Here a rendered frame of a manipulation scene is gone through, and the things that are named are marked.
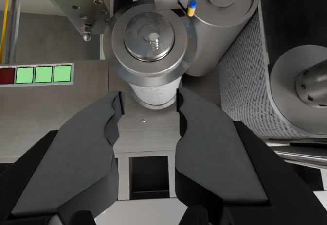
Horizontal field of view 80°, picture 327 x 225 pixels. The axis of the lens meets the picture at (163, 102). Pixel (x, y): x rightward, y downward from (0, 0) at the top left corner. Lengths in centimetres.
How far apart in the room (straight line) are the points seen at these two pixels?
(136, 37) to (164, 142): 38
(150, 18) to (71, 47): 219
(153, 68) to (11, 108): 57
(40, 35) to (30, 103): 192
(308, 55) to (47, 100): 67
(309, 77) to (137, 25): 25
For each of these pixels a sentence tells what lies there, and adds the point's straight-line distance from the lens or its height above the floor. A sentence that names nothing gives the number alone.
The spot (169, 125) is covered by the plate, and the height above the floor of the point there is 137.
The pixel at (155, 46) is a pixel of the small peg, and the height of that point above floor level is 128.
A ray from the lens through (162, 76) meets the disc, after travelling 30.
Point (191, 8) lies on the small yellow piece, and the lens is 29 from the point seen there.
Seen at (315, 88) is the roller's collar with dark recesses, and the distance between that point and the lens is 33.
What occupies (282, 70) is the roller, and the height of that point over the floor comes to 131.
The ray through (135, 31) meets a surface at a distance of 31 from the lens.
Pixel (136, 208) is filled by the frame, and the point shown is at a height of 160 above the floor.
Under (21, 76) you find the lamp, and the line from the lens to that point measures 78.
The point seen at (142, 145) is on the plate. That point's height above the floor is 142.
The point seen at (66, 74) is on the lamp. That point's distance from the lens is 71.
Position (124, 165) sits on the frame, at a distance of 63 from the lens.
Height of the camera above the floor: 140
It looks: 10 degrees down
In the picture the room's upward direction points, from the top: 177 degrees clockwise
